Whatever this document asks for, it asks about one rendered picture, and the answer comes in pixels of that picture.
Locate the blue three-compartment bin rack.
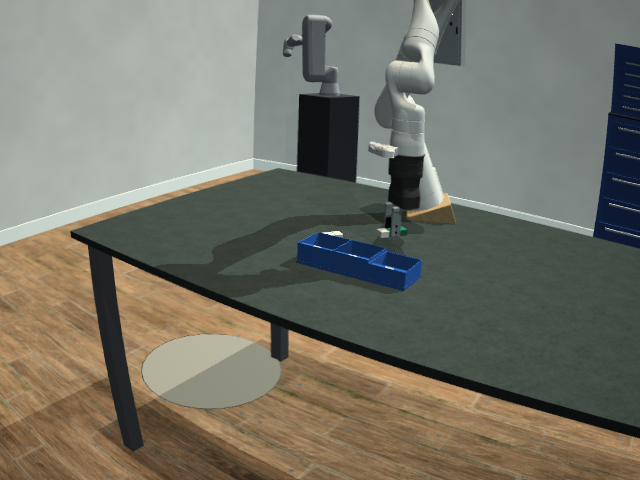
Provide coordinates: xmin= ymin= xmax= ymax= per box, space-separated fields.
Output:
xmin=297 ymin=232 xmax=420 ymax=291

